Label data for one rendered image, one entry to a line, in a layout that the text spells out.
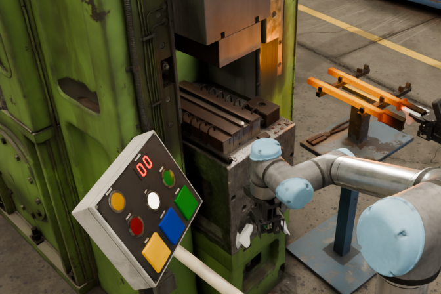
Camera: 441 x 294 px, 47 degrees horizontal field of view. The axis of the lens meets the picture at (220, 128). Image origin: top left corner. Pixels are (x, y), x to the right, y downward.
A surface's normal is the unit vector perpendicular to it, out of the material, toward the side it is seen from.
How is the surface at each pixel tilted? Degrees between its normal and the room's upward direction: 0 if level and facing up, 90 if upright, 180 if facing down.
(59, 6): 89
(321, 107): 0
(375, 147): 0
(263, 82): 90
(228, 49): 90
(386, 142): 0
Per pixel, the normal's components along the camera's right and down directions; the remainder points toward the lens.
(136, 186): 0.80, -0.27
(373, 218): -0.89, 0.18
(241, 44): 0.71, 0.37
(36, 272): -0.04, -0.83
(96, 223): -0.33, 0.54
